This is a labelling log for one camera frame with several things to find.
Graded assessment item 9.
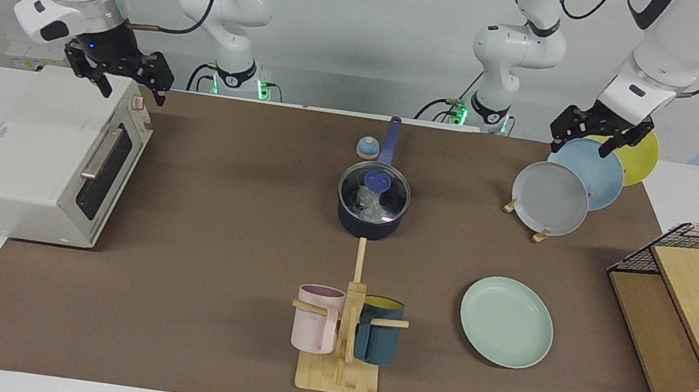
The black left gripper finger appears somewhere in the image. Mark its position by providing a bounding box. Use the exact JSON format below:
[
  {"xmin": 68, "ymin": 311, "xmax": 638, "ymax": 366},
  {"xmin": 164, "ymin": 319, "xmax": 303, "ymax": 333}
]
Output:
[
  {"xmin": 598, "ymin": 116, "xmax": 654, "ymax": 165},
  {"xmin": 547, "ymin": 102, "xmax": 592, "ymax": 158}
]

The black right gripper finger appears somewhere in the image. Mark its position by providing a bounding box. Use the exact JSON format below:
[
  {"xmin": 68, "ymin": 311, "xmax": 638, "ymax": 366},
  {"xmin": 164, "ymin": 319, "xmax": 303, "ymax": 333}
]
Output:
[
  {"xmin": 59, "ymin": 39, "xmax": 119, "ymax": 99},
  {"xmin": 130, "ymin": 48, "xmax": 179, "ymax": 108}
]

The glass lid with blue knob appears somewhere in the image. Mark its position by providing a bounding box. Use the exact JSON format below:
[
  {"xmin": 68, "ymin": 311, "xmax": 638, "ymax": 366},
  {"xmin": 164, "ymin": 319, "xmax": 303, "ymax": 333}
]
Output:
[{"xmin": 334, "ymin": 158, "xmax": 415, "ymax": 227}]

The yellow plate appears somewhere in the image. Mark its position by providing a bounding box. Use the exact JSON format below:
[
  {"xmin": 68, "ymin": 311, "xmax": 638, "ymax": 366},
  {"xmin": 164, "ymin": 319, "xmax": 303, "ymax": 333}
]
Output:
[{"xmin": 581, "ymin": 121, "xmax": 663, "ymax": 192}]

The light blue plate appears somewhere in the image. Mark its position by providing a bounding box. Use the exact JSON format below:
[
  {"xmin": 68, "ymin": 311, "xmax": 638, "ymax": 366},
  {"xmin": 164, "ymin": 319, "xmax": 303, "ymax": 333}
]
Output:
[{"xmin": 541, "ymin": 133, "xmax": 629, "ymax": 215}]

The grey plate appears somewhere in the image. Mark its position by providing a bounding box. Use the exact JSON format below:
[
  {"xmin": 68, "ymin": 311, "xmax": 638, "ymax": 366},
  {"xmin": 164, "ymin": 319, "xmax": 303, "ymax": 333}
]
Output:
[{"xmin": 507, "ymin": 157, "xmax": 595, "ymax": 241}]

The wooden plate rack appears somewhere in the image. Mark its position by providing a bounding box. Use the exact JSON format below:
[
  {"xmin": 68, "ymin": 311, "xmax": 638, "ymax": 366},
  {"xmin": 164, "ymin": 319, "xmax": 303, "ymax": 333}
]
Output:
[{"xmin": 499, "ymin": 177, "xmax": 594, "ymax": 251}]

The mint green plate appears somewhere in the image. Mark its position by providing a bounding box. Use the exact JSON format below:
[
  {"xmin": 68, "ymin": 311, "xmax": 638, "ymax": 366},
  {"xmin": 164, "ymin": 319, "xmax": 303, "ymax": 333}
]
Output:
[{"xmin": 453, "ymin": 271, "xmax": 562, "ymax": 374}]

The cream toaster oven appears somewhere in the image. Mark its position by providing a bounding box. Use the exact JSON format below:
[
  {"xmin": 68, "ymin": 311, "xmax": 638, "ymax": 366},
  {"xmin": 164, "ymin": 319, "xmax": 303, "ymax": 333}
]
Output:
[{"xmin": 0, "ymin": 59, "xmax": 161, "ymax": 256}]

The small blue kitchen timer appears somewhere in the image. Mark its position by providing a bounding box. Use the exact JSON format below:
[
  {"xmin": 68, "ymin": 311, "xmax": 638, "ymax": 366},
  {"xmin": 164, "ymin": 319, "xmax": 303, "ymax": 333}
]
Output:
[{"xmin": 355, "ymin": 136, "xmax": 382, "ymax": 161}]

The brown table mat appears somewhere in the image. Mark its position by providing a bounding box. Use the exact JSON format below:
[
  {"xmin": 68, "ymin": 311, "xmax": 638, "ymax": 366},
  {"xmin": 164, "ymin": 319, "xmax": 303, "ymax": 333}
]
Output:
[{"xmin": 0, "ymin": 65, "xmax": 699, "ymax": 392}]

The dark teal mug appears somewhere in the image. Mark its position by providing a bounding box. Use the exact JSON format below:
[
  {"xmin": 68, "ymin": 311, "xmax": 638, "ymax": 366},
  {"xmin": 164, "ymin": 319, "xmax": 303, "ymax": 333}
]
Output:
[{"xmin": 352, "ymin": 294, "xmax": 406, "ymax": 368}]

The pink mug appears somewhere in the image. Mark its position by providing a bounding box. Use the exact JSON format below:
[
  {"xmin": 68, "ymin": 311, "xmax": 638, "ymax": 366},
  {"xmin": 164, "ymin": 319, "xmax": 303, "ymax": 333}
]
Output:
[{"xmin": 289, "ymin": 283, "xmax": 348, "ymax": 357}]

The wooden mug tree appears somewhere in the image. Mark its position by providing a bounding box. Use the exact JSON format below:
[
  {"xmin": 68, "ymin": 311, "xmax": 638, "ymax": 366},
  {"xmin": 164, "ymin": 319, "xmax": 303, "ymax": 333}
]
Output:
[{"xmin": 280, "ymin": 229, "xmax": 421, "ymax": 392}]

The black right base cable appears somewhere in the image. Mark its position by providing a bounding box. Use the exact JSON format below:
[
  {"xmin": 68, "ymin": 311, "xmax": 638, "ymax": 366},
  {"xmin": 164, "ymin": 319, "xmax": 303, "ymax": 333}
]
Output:
[{"xmin": 185, "ymin": 61, "xmax": 218, "ymax": 95}]

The black base cable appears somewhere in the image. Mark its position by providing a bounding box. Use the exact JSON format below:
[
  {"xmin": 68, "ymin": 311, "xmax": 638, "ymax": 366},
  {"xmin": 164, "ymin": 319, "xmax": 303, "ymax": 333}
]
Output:
[
  {"xmin": 414, "ymin": 93, "xmax": 473, "ymax": 128},
  {"xmin": 185, "ymin": 61, "xmax": 218, "ymax": 95}
]

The black left base cable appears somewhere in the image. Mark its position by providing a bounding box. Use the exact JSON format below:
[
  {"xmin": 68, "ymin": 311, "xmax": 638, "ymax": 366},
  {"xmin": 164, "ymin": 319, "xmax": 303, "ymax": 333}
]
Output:
[{"xmin": 414, "ymin": 93, "xmax": 473, "ymax": 128}]

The dark blue pot, long handle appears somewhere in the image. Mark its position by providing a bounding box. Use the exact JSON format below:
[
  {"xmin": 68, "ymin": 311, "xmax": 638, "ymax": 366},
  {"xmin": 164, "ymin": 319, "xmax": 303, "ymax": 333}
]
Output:
[{"xmin": 332, "ymin": 110, "xmax": 422, "ymax": 245}]

